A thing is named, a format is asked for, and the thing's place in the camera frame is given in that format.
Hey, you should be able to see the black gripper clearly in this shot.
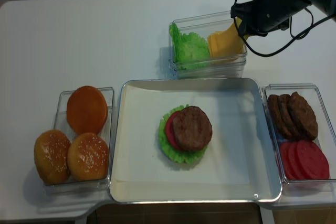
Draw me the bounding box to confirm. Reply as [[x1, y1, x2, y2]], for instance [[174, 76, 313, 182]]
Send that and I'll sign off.
[[230, 0, 309, 38]]

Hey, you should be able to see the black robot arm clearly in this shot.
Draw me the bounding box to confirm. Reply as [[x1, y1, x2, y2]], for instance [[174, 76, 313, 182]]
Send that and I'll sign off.
[[230, 0, 335, 37]]

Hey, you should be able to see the yellow cheese slice stack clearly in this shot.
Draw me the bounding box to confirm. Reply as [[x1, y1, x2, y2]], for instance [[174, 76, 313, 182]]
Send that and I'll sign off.
[[207, 30, 244, 59]]

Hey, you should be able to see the clear lettuce cheese container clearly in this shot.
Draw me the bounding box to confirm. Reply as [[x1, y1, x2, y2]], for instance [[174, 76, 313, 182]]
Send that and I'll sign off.
[[169, 11, 247, 79]]

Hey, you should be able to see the green lettuce in container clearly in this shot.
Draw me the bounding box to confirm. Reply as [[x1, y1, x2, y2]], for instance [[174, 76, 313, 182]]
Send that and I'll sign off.
[[169, 23, 210, 71]]

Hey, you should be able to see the green lettuce leaf on tray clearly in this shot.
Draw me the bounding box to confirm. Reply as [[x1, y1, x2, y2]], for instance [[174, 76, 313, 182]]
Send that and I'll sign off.
[[158, 104, 208, 165]]

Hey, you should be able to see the right brown patty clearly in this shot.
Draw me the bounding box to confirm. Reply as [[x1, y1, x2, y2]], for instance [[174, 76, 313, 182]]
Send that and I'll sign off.
[[288, 92, 319, 141]]

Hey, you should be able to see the left brown patty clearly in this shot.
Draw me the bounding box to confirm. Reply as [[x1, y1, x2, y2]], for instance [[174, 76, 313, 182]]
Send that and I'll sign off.
[[268, 94, 292, 140]]

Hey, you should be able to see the middle brown patty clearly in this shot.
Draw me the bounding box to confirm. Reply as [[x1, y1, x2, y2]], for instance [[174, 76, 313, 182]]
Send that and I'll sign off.
[[278, 94, 302, 140]]

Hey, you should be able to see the brown patty on tray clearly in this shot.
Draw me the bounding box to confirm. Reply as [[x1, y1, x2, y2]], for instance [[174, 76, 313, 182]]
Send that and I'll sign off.
[[172, 106, 213, 152]]

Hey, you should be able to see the left red tomato slice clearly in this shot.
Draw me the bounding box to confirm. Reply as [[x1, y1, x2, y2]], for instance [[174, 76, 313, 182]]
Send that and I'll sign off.
[[280, 142, 296, 180]]

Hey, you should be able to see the red tomato slice on tray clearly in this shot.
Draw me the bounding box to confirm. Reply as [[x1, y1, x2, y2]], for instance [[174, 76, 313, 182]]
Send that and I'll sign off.
[[164, 110, 184, 151]]

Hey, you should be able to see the middle red tomato slice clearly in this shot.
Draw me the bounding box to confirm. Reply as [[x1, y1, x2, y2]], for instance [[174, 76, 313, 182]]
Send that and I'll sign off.
[[287, 142, 306, 180]]

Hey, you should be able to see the clear patty tomato container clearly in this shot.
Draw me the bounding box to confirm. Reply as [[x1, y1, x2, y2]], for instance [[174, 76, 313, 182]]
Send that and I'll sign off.
[[261, 83, 335, 194]]

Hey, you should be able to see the silver metal tray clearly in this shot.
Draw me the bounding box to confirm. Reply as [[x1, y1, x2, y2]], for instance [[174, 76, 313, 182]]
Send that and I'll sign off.
[[110, 78, 282, 202]]

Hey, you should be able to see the right red tomato slice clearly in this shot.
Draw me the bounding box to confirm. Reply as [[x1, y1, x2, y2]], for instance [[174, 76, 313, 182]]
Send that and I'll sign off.
[[296, 140, 330, 180]]

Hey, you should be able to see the plain smooth bun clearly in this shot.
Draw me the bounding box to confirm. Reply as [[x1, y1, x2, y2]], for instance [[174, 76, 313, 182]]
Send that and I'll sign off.
[[66, 86, 108, 135]]

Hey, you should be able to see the right sesame bun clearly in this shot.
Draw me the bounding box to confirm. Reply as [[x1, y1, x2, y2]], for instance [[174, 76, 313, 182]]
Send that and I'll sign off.
[[67, 133, 109, 181]]

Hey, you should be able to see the sesame bun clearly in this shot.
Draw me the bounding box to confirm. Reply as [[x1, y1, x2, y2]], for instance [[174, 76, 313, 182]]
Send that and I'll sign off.
[[34, 130, 70, 185], [67, 133, 109, 181]]

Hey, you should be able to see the clear bun container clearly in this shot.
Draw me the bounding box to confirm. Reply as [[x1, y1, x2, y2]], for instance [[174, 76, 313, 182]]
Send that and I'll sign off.
[[44, 87, 114, 195]]

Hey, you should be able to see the left sesame bun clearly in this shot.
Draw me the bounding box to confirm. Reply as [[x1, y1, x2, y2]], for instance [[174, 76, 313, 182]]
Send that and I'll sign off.
[[34, 130, 70, 185]]

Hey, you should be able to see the black cable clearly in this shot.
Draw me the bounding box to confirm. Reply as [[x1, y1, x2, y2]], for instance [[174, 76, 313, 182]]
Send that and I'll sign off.
[[234, 0, 336, 57]]

